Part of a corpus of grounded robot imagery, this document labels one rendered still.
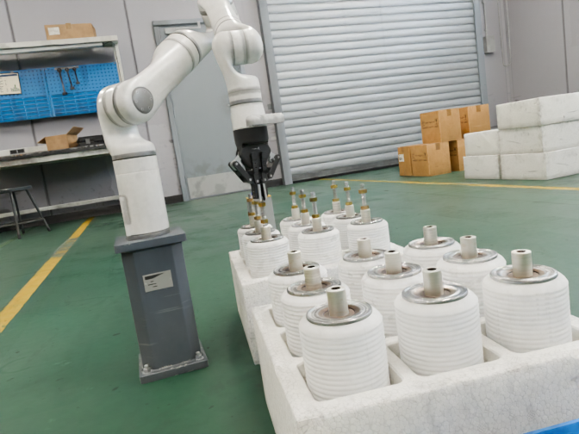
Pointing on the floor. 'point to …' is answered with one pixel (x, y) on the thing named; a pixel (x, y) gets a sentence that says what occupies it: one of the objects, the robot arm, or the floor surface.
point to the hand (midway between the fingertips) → (259, 192)
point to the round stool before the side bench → (19, 211)
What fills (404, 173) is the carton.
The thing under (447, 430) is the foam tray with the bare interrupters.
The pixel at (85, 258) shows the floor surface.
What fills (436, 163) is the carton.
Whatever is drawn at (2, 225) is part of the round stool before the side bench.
